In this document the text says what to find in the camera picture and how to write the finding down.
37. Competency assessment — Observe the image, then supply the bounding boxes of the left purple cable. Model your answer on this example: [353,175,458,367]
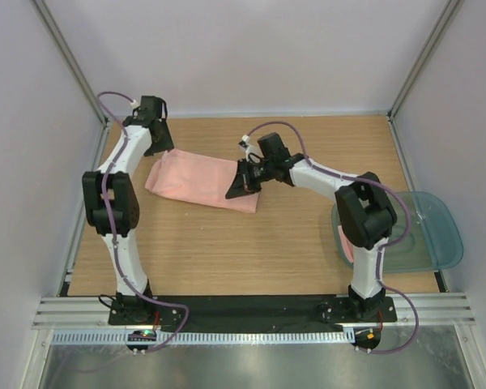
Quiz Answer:
[96,91,189,353]

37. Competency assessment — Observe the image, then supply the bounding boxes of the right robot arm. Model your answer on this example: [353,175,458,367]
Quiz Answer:
[225,132,397,321]

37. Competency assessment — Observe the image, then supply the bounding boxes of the plain pink towel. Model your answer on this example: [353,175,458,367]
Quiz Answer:
[145,149,258,213]

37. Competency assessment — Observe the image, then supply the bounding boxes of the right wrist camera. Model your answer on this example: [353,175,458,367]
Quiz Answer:
[238,135,262,164]

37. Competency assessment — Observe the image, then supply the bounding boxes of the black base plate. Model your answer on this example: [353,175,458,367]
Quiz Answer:
[107,294,399,325]

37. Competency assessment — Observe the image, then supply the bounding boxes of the clear blue plastic tray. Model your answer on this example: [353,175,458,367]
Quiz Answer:
[330,190,465,274]

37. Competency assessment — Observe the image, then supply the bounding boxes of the white slotted cable duct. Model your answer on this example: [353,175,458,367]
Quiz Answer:
[51,328,355,347]

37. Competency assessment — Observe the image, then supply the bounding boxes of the pink bunny towel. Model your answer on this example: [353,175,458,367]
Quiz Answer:
[338,225,354,265]

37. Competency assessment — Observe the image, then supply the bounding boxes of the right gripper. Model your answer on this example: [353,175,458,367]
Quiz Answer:
[227,158,275,200]

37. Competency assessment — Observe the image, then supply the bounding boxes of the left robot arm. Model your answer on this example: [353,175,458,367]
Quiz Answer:
[82,92,174,325]

